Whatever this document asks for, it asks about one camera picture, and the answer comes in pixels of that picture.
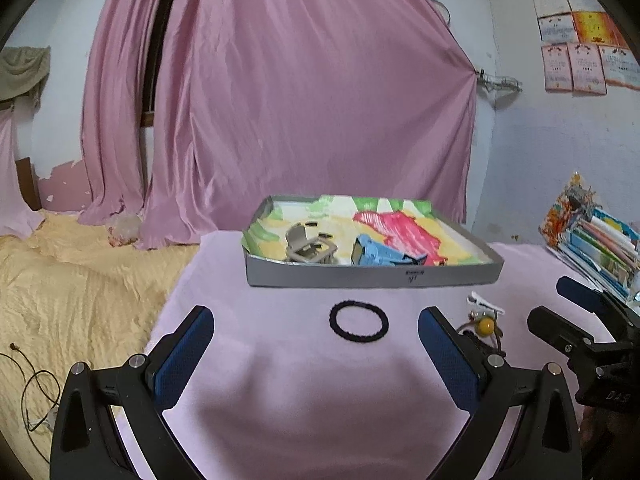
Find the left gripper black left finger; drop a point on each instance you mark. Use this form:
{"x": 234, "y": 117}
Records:
{"x": 86, "y": 441}

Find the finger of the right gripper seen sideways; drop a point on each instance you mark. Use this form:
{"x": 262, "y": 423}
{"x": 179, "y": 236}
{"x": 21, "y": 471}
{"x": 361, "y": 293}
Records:
{"x": 565, "y": 336}

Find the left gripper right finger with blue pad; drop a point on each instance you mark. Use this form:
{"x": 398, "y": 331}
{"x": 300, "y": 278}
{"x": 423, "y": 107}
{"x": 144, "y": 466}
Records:
{"x": 544, "y": 443}

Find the white plastic hair clip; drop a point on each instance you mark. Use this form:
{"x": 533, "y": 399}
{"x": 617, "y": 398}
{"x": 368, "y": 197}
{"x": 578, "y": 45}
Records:
{"x": 482, "y": 306}

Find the blue smart watch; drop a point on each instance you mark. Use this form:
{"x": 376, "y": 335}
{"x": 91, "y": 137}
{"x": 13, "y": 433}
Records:
{"x": 368, "y": 252}

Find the person's right hand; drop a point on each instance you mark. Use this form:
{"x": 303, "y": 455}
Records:
{"x": 609, "y": 433}

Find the stack of colourful books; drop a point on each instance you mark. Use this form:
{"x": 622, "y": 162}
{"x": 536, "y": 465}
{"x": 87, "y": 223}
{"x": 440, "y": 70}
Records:
{"x": 603, "y": 248}

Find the yellow quilted bedspread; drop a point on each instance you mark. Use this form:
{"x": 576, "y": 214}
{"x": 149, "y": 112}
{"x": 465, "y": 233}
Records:
{"x": 67, "y": 295}

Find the colourful painted paper liner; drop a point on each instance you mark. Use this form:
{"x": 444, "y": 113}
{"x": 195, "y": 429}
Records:
{"x": 410, "y": 226}

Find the pink table cloth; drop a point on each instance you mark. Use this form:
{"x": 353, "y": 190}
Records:
{"x": 309, "y": 384}

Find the pink cloth over furniture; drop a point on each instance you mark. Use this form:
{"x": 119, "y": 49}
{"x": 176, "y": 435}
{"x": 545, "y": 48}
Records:
{"x": 17, "y": 218}

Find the grey cardboard tray box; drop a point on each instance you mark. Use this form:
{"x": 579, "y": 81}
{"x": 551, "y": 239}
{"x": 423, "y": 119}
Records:
{"x": 262, "y": 272}

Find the brown wooden headboard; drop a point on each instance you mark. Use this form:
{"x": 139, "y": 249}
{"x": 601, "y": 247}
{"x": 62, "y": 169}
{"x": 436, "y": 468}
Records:
{"x": 27, "y": 184}

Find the black hair pin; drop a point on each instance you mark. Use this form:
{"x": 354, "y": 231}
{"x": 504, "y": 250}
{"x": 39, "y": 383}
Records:
{"x": 314, "y": 228}

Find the grey plastic hair claw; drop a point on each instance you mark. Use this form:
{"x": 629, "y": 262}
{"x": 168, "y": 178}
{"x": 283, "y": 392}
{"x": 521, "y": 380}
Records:
{"x": 309, "y": 250}

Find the olive green hanging cloth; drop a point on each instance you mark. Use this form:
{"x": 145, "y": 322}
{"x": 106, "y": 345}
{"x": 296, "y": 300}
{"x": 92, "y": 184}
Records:
{"x": 24, "y": 71}

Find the pink curtain backdrop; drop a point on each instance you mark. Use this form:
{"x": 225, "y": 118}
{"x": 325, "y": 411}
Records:
{"x": 372, "y": 98}

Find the wall metal rack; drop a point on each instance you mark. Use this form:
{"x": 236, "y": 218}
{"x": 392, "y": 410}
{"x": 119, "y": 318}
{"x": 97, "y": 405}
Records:
{"x": 493, "y": 83}

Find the certificates on wall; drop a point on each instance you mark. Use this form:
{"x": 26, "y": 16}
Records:
{"x": 582, "y": 49}

